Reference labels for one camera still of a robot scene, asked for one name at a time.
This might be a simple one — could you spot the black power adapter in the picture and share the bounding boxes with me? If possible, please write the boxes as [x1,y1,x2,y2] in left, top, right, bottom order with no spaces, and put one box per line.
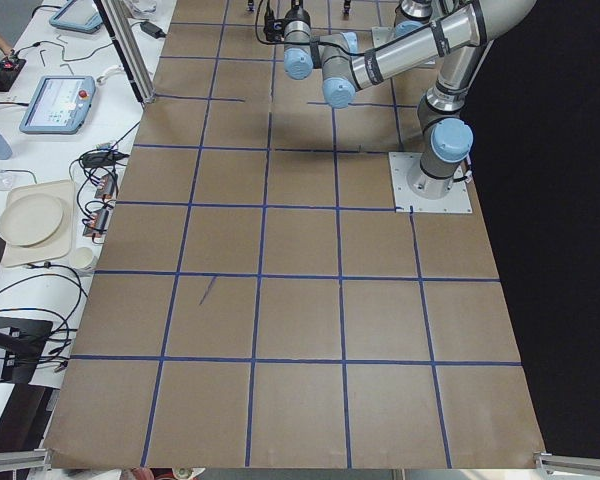
[139,20,166,39]

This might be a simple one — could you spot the beige tray with plates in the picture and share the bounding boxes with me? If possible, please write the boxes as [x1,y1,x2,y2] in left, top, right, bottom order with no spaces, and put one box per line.
[0,180,76,268]

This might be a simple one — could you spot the blue teach pendant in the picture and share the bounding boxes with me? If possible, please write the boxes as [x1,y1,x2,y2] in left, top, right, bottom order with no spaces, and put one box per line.
[49,0,102,34]
[19,75,96,134]

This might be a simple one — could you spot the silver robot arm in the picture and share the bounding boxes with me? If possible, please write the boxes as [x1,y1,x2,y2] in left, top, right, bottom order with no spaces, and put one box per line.
[264,0,535,200]

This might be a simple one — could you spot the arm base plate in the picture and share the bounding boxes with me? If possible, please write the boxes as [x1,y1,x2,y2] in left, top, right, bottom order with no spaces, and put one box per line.
[388,152,473,214]

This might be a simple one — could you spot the white paper cup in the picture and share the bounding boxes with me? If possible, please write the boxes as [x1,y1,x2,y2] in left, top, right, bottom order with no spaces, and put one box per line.
[68,247,98,276]

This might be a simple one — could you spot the black monitor stand base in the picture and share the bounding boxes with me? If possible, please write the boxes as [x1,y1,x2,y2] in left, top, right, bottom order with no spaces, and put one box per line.
[0,317,53,384]

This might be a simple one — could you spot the aluminium frame post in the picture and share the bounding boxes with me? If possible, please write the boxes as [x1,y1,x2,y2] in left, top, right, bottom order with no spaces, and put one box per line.
[94,0,155,105]

